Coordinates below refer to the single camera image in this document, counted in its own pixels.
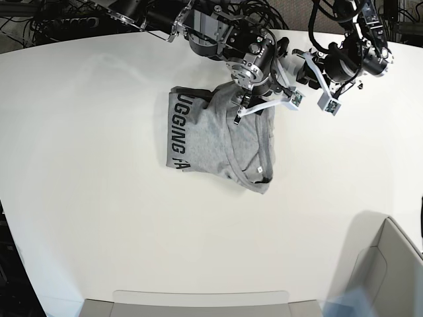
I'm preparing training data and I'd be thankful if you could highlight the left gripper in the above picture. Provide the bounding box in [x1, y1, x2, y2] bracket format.
[296, 49, 362, 99]

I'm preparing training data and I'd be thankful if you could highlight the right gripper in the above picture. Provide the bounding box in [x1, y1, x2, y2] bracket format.
[227, 60, 296, 125]

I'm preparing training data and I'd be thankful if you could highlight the grey T-shirt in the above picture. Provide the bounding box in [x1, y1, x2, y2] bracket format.
[166, 83, 275, 194]

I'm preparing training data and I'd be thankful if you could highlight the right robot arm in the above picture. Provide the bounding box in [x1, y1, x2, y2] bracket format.
[106, 1, 303, 123]

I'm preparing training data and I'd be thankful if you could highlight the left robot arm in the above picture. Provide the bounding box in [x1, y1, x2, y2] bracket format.
[307, 1, 391, 98]

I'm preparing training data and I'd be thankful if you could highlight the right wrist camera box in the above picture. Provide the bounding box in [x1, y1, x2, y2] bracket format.
[287, 89, 304, 110]

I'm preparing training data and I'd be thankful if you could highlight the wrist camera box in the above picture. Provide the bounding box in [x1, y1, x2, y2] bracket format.
[317, 94, 341, 116]
[287, 89, 304, 110]

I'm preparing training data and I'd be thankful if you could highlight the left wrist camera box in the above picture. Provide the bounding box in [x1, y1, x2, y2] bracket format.
[317, 94, 341, 116]

